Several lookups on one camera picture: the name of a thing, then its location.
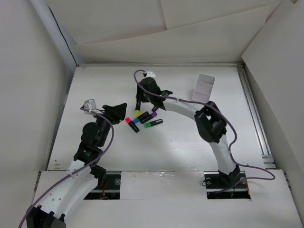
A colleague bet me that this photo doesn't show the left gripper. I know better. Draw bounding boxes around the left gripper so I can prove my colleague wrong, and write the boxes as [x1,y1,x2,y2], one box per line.
[92,103,125,147]

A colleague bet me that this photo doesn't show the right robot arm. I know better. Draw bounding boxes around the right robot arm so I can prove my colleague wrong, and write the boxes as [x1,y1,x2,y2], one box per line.
[136,77,240,188]

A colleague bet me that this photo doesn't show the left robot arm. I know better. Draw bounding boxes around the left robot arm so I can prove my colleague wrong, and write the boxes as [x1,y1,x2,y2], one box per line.
[25,99,127,228]

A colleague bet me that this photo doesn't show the purple highlighter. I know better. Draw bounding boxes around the purple highlighter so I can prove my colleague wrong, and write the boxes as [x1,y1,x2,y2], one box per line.
[140,112,157,124]

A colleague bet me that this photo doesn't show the pink highlighter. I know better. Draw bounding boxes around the pink highlighter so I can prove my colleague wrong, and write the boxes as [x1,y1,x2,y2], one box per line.
[125,117,140,133]

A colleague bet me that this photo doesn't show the blue highlighter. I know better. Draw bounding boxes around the blue highlighter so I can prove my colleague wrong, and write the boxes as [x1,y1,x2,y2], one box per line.
[133,112,149,124]

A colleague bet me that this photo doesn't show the green highlighter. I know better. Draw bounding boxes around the green highlighter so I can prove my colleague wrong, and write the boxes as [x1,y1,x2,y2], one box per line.
[144,119,163,128]

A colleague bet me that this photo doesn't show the white divided container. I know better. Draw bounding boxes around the white divided container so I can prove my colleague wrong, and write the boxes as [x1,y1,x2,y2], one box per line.
[192,73,216,103]

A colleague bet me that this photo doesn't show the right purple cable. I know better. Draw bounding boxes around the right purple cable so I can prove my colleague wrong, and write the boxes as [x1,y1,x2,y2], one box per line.
[133,69,276,194]

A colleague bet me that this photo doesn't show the purple cable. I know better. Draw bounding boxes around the purple cable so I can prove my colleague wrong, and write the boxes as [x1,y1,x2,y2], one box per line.
[133,69,276,194]
[18,106,115,228]

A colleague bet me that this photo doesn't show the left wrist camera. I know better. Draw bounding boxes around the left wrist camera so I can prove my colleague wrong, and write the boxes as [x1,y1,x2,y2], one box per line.
[83,99,96,114]

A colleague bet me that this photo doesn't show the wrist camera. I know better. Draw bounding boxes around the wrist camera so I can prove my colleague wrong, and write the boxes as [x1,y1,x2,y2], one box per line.
[83,99,96,114]
[143,71,156,78]

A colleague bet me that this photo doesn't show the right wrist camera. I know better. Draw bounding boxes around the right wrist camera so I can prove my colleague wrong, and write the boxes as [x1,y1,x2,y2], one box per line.
[143,71,156,78]

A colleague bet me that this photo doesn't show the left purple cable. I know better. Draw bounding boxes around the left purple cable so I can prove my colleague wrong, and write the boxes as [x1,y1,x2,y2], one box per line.
[18,106,115,228]

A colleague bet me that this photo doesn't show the aluminium table rail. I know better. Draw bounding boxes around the aluminium table rail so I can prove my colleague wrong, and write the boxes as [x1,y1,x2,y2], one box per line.
[237,64,277,170]

